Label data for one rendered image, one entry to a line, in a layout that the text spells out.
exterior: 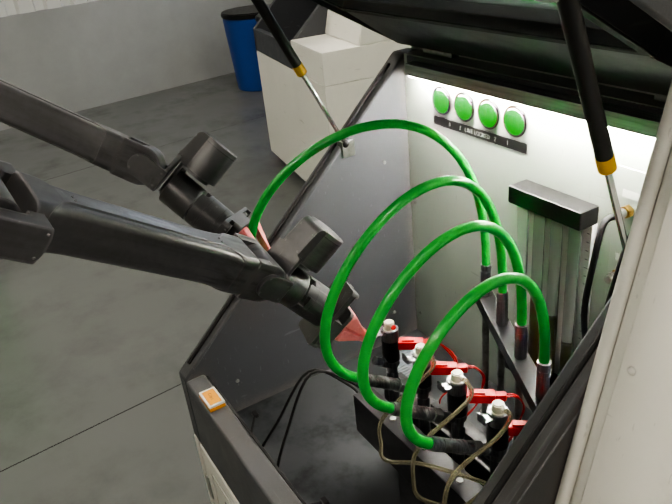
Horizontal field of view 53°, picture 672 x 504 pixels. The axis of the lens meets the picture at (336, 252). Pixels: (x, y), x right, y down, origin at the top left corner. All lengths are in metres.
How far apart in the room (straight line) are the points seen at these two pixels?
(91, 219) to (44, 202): 0.05
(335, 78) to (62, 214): 3.21
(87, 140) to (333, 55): 2.81
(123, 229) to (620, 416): 0.55
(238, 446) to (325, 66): 2.86
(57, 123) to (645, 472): 0.88
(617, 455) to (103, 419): 2.32
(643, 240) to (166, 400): 2.35
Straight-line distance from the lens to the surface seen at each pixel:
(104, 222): 0.70
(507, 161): 1.17
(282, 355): 1.39
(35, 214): 0.65
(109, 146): 1.05
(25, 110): 1.09
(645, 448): 0.79
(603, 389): 0.81
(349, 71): 3.84
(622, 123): 0.96
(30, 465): 2.82
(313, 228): 0.92
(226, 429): 1.20
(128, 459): 2.67
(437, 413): 0.96
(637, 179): 1.00
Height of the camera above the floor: 1.73
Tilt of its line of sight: 28 degrees down
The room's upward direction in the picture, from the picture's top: 6 degrees counter-clockwise
